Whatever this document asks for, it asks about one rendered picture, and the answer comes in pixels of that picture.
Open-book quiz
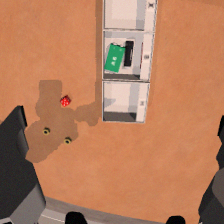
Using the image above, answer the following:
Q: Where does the green nine-volt battery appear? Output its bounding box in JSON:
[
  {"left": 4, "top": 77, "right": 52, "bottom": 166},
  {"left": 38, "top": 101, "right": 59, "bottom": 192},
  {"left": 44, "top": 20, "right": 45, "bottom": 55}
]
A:
[{"left": 104, "top": 43, "right": 125, "bottom": 73}]

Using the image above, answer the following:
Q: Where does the black aa battery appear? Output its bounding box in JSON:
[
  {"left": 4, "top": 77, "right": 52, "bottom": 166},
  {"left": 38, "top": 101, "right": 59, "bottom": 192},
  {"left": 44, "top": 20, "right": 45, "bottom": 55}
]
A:
[{"left": 123, "top": 40, "right": 134, "bottom": 69}]

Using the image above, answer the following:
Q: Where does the white rack of labelled bins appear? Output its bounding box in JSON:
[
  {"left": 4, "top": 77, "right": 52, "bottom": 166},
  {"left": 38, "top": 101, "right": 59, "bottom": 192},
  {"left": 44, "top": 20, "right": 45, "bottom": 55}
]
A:
[{"left": 102, "top": 0, "right": 158, "bottom": 124}]

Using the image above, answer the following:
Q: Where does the red die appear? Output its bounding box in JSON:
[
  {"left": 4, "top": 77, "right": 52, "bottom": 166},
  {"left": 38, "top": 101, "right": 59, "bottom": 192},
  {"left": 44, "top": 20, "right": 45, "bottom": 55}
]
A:
[{"left": 60, "top": 95, "right": 71, "bottom": 107}]

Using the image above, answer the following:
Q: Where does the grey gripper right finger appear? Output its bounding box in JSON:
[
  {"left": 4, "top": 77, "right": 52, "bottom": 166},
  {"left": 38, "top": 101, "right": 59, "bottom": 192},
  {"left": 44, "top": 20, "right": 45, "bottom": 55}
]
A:
[{"left": 198, "top": 115, "right": 224, "bottom": 224}]

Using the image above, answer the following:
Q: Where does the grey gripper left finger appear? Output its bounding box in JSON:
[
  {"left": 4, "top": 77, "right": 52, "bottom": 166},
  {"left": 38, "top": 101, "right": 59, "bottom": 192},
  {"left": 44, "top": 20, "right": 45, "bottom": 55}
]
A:
[{"left": 0, "top": 105, "right": 46, "bottom": 224}]

